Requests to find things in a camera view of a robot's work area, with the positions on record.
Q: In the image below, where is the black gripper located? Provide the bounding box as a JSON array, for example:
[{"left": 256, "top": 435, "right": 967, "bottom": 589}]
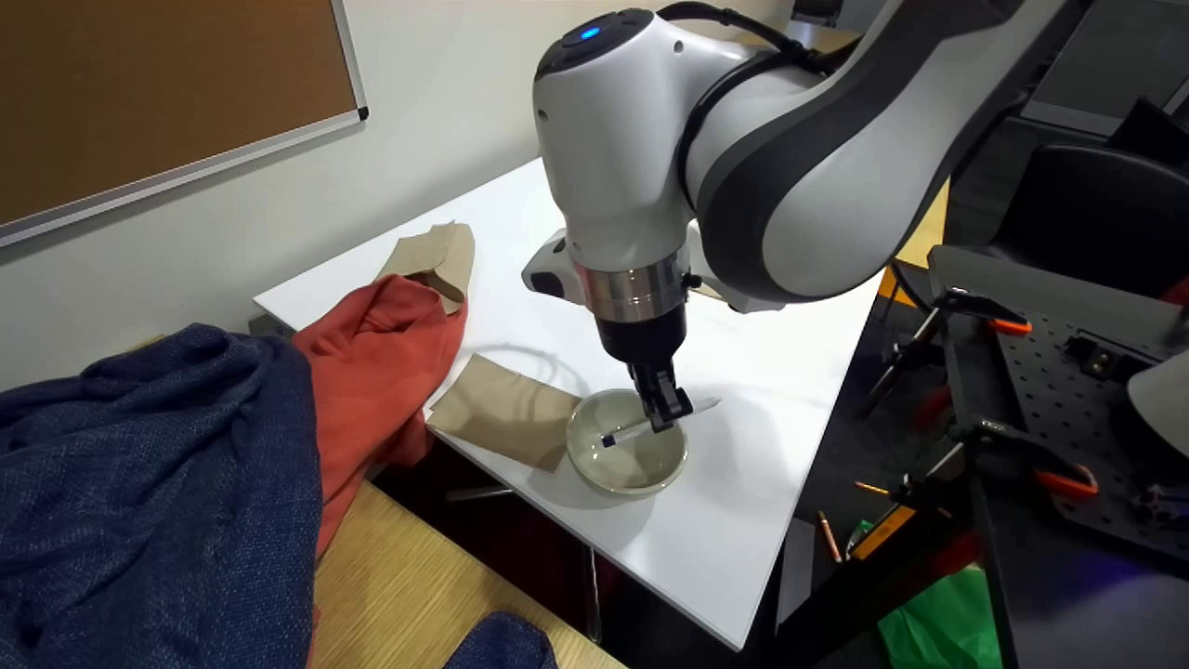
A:
[{"left": 597, "top": 310, "right": 692, "bottom": 433}]

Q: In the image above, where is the black pen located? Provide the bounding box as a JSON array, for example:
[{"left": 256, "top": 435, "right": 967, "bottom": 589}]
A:
[{"left": 597, "top": 422, "right": 654, "bottom": 446}]

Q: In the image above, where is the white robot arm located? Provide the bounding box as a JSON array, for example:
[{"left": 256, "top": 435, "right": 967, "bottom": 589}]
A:
[{"left": 523, "top": 0, "right": 1089, "bottom": 433}]

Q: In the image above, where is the white ceramic bowl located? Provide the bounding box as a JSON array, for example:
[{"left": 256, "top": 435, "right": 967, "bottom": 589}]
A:
[{"left": 566, "top": 392, "right": 683, "bottom": 497}]

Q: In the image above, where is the brown cardboard piece near bowl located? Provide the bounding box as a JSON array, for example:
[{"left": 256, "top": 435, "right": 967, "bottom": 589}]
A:
[{"left": 432, "top": 358, "right": 575, "bottom": 471}]

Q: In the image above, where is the brown paper bag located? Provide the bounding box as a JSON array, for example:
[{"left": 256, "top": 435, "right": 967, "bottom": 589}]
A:
[{"left": 384, "top": 225, "right": 476, "bottom": 313}]

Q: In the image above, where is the red cloth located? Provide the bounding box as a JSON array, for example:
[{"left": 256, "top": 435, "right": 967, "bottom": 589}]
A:
[{"left": 294, "top": 277, "right": 469, "bottom": 547}]

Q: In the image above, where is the small blue cloth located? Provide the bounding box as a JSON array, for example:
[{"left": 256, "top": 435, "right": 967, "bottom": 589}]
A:
[{"left": 446, "top": 614, "right": 557, "bottom": 669}]

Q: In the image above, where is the black orange clamp upper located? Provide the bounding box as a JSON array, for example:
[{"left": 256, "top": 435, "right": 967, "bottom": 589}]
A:
[{"left": 861, "top": 283, "right": 1038, "bottom": 417}]

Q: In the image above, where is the black orange clamp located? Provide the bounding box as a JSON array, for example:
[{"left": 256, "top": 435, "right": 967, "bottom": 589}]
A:
[
  {"left": 861, "top": 283, "right": 1038, "bottom": 417},
  {"left": 896, "top": 422, "right": 1099, "bottom": 502}
]

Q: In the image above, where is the wooden table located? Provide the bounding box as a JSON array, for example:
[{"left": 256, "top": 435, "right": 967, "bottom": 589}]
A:
[{"left": 900, "top": 185, "right": 953, "bottom": 268}]

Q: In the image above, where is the black orange clamp lower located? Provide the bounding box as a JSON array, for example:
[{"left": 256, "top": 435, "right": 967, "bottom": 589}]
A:
[{"left": 896, "top": 422, "right": 1099, "bottom": 502}]

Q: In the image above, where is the green plastic bag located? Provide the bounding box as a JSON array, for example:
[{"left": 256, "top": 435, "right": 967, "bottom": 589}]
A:
[{"left": 877, "top": 564, "right": 1002, "bottom": 669}]

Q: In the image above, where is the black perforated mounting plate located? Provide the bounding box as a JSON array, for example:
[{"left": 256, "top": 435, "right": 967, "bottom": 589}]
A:
[{"left": 931, "top": 247, "right": 1189, "bottom": 564}]

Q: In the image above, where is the black office chair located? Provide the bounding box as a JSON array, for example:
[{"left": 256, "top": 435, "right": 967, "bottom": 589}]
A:
[{"left": 987, "top": 147, "right": 1189, "bottom": 298}]

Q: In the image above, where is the cork bulletin board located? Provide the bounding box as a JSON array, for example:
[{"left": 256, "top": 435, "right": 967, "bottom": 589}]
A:
[{"left": 0, "top": 0, "right": 368, "bottom": 249}]

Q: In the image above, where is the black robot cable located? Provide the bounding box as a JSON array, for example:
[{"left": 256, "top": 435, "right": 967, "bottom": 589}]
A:
[{"left": 654, "top": 0, "right": 829, "bottom": 78}]

